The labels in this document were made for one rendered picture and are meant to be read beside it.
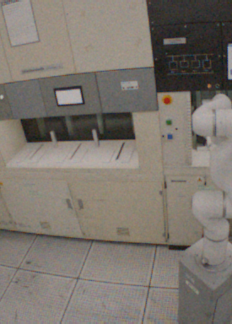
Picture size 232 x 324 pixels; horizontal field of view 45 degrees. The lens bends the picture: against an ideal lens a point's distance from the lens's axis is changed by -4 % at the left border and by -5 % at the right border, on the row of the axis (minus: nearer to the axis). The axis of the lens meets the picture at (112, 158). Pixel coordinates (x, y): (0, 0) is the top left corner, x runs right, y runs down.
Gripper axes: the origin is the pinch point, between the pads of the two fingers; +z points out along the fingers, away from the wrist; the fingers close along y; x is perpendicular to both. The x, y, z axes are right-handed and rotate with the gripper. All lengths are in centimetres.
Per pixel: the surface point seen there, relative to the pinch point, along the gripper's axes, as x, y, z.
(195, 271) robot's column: -43, -10, -64
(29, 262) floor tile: -119, -157, -16
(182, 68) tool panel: 35.5, -17.4, 14.0
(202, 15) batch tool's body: 65, -4, 14
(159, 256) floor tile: -119, -41, 6
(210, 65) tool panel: 36.8, -1.2, 13.9
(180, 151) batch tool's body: -20.4, -21.2, 14.9
